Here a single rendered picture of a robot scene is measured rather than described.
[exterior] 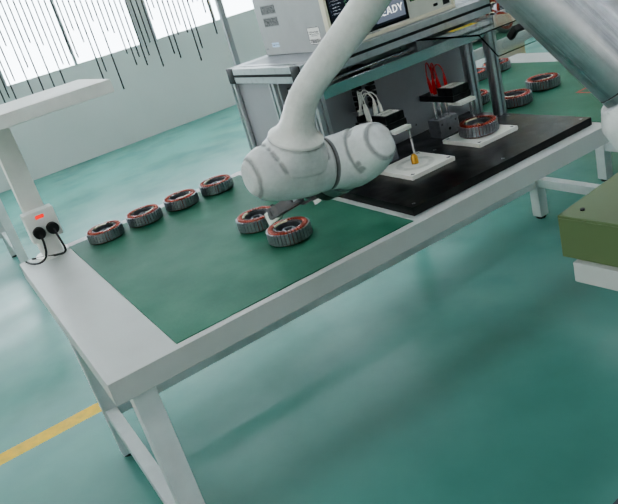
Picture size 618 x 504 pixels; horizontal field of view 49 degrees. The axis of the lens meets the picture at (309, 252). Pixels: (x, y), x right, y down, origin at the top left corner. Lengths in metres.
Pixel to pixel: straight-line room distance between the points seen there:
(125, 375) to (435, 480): 0.98
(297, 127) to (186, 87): 7.21
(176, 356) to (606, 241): 0.80
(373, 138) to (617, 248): 0.46
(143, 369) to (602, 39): 0.94
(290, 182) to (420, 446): 1.10
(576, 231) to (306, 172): 0.48
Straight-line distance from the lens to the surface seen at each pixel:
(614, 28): 0.98
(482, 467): 2.00
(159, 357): 1.34
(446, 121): 2.11
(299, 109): 1.20
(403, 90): 2.17
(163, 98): 8.30
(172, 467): 1.49
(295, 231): 1.62
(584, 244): 1.28
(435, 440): 2.11
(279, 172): 1.21
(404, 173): 1.82
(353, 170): 1.28
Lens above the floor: 1.34
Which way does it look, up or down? 22 degrees down
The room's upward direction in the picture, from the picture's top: 16 degrees counter-clockwise
